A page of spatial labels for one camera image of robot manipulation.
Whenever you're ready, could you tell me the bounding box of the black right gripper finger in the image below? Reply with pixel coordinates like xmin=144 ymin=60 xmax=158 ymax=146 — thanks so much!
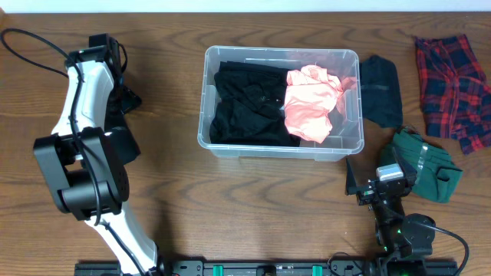
xmin=392 ymin=147 xmax=417 ymax=184
xmin=345 ymin=158 xmax=358 ymax=196

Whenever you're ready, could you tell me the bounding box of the black banded cloth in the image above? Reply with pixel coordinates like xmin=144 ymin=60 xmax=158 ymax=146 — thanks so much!
xmin=104 ymin=113 xmax=140 ymax=165

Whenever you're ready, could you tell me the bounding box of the salmon pink garment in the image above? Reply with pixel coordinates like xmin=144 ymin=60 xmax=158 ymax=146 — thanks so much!
xmin=283 ymin=64 xmax=357 ymax=143

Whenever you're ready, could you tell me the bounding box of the large black garment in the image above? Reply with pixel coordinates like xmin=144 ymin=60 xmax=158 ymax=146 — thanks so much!
xmin=209 ymin=61 xmax=300 ymax=147

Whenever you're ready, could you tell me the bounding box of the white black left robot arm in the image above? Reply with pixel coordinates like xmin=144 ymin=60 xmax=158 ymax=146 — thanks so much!
xmin=33 ymin=42 xmax=164 ymax=275

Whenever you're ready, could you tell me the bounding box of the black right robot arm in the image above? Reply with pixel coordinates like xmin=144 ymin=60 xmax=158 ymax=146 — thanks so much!
xmin=345 ymin=148 xmax=435 ymax=275

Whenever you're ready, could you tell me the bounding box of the green banded folded cloth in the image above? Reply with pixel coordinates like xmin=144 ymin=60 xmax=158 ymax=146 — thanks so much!
xmin=379 ymin=128 xmax=463 ymax=203

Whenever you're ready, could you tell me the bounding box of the small black folded cloth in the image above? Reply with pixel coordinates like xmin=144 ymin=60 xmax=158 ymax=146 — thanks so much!
xmin=360 ymin=55 xmax=404 ymax=128

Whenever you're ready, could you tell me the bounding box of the red plaid cloth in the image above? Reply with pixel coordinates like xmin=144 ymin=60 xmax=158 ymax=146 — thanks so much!
xmin=414 ymin=34 xmax=490 ymax=155

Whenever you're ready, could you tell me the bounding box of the clear plastic storage bin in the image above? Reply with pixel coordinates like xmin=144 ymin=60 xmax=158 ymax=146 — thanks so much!
xmin=197 ymin=45 xmax=364 ymax=162

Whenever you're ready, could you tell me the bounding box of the black mounting rail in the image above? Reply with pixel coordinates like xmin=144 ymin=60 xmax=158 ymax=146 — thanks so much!
xmin=74 ymin=259 xmax=460 ymax=276

